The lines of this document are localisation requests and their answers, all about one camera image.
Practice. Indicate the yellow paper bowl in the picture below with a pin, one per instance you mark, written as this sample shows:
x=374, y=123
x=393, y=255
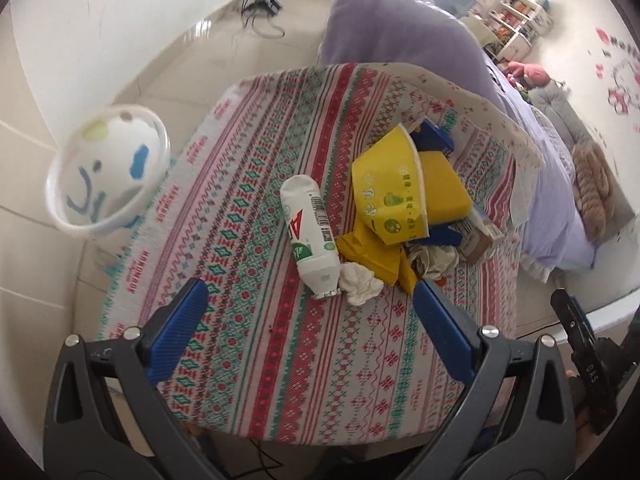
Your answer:
x=389, y=189

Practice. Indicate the Hello Kitty wall sticker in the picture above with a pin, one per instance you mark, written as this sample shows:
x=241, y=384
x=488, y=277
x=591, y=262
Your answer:
x=616, y=67

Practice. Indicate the patterned red green tablecloth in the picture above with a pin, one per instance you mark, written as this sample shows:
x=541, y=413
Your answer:
x=254, y=207

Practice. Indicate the purple bed duvet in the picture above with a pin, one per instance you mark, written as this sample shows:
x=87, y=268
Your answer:
x=442, y=56

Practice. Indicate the blue cardboard box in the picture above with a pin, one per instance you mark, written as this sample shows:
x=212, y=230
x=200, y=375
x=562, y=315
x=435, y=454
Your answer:
x=430, y=138

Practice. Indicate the yellow wrapper packet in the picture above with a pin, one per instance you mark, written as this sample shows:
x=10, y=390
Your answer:
x=389, y=263

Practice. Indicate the crumpled white tissue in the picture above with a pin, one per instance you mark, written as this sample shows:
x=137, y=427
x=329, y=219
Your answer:
x=359, y=284

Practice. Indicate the white plastic milk bottle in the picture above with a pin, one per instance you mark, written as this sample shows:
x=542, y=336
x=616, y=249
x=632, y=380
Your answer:
x=313, y=246

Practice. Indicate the pink plush toy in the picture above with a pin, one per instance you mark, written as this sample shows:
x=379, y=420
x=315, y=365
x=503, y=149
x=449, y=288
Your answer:
x=528, y=74

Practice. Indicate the black power strip with cables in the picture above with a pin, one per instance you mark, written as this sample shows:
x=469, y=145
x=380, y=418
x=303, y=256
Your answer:
x=257, y=16

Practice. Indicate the white bookshelf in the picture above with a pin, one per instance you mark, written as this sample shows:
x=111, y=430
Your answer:
x=515, y=26

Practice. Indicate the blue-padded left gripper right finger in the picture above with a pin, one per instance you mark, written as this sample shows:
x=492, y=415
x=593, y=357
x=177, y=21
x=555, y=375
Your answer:
x=514, y=418

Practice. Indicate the brown fluffy cushion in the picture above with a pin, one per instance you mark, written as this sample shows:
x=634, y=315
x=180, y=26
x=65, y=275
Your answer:
x=593, y=189

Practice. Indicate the yellow sponge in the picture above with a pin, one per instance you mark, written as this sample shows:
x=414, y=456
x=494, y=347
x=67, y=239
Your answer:
x=446, y=198

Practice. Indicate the grey pillow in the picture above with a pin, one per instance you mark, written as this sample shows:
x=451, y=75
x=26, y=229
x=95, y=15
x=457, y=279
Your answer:
x=552, y=101

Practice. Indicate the crumpled beige paper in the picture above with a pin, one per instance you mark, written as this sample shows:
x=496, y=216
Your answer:
x=432, y=262

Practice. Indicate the brown white small carton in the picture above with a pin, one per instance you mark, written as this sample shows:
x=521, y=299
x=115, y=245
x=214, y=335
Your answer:
x=480, y=237

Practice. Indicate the white cartoon trash bin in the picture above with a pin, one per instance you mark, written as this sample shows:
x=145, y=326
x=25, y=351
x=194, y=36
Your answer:
x=105, y=173

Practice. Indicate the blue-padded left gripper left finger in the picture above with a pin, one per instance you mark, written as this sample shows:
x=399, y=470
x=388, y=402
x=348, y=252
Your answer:
x=83, y=436

